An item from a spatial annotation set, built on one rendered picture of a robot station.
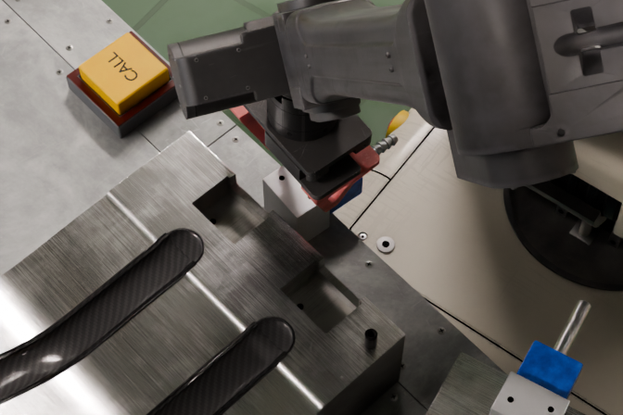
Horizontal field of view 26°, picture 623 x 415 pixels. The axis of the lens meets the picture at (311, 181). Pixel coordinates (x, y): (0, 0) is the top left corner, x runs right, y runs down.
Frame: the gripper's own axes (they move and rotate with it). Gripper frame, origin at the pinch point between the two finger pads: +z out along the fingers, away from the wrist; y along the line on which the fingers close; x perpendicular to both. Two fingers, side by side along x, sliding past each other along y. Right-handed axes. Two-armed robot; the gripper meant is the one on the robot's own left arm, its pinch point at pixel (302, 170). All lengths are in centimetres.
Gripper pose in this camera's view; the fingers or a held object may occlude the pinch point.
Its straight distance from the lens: 115.7
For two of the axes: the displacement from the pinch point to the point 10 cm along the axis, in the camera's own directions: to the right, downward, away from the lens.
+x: 7.9, -5.2, 3.2
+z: -0.1, 5.2, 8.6
